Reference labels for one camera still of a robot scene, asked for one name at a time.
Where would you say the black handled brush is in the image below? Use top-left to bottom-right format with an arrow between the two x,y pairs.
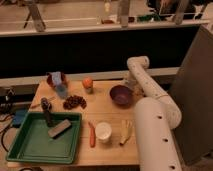
41,98 -> 53,127

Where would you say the yellow banana peel toy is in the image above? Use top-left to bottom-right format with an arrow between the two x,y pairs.
119,120 -> 132,146

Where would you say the orange fruit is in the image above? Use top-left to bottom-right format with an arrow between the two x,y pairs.
82,77 -> 93,89

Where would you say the orange carrot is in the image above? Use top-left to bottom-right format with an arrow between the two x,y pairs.
88,122 -> 96,148

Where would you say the small wooden cup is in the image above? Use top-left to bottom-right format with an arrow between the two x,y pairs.
85,87 -> 93,94

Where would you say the purple bowl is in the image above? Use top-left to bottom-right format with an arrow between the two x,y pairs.
109,85 -> 133,105

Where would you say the green plastic tray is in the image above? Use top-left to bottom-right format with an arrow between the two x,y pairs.
6,112 -> 82,164

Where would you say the blue box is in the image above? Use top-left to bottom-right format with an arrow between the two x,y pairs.
12,109 -> 28,128

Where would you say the black cable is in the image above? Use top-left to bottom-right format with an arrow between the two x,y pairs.
0,113 -> 14,153

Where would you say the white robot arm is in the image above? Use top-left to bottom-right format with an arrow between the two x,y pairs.
127,56 -> 182,171

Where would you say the dark grape bunch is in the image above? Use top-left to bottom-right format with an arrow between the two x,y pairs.
63,95 -> 87,110

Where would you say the white plastic cup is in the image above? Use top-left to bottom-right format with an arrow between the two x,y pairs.
95,122 -> 112,143

